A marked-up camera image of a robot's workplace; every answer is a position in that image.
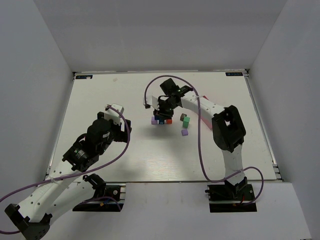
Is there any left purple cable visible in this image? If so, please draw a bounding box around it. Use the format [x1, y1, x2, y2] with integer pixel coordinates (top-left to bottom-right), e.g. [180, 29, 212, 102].
[0, 104, 132, 234]

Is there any purple cable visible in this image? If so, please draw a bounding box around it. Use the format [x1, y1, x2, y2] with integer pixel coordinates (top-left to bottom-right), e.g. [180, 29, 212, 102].
[0, 104, 132, 234]
[144, 75, 265, 206]

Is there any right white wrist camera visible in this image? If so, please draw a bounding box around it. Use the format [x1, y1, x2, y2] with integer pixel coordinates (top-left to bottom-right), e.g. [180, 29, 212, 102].
[143, 95, 159, 110]

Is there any pink plastic box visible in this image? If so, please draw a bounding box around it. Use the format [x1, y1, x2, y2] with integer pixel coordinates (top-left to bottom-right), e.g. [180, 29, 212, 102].
[201, 110, 213, 130]

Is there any large lilac wood block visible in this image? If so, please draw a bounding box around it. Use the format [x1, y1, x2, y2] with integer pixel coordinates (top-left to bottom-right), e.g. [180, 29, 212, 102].
[151, 116, 158, 125]

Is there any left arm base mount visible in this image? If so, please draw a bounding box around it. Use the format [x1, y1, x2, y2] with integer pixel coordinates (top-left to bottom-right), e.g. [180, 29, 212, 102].
[72, 173, 126, 212]

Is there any red orange wood cube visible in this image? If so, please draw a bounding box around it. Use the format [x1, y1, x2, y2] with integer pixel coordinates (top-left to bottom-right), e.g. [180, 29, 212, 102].
[166, 119, 173, 125]

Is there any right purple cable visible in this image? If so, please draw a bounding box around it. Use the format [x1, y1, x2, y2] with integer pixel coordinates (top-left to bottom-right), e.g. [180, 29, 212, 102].
[144, 75, 265, 206]

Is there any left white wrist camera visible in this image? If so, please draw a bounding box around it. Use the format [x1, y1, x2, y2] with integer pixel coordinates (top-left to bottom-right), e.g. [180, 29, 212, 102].
[103, 103, 125, 126]

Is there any left blue table label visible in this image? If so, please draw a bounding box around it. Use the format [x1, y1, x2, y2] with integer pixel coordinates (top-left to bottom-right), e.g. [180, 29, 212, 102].
[75, 75, 93, 80]

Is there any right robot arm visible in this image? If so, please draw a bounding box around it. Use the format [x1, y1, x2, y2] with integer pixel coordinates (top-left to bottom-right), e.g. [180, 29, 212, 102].
[153, 78, 248, 198]

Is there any brown window wood block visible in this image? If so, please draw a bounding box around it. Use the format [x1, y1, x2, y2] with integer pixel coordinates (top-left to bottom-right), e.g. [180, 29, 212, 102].
[180, 113, 187, 122]

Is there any dark blue wood block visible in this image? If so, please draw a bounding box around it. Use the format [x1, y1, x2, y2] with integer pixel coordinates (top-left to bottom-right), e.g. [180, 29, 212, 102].
[154, 114, 172, 121]

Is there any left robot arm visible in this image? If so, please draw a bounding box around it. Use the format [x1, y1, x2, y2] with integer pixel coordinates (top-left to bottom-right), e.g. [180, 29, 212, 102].
[4, 108, 132, 240]

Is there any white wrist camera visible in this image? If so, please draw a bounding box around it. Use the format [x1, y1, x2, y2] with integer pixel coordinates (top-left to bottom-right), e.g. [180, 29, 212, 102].
[103, 103, 125, 126]
[143, 95, 159, 110]

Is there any blue table label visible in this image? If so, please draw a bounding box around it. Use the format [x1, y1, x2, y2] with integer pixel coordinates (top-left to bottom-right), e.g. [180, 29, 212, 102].
[75, 75, 93, 80]
[225, 72, 243, 77]

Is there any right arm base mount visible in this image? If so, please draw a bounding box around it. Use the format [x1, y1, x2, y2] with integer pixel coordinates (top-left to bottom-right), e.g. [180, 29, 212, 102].
[204, 184, 257, 213]

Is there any green hospital wood block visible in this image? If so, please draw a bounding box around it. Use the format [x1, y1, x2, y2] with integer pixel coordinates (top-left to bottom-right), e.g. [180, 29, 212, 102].
[182, 116, 190, 129]

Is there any small lilac wood block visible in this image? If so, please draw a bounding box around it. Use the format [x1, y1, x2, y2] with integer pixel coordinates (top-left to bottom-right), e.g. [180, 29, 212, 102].
[181, 128, 189, 136]

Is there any right blue table label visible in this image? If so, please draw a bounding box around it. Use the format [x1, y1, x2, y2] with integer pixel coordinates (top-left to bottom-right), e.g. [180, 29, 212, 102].
[225, 72, 243, 77]

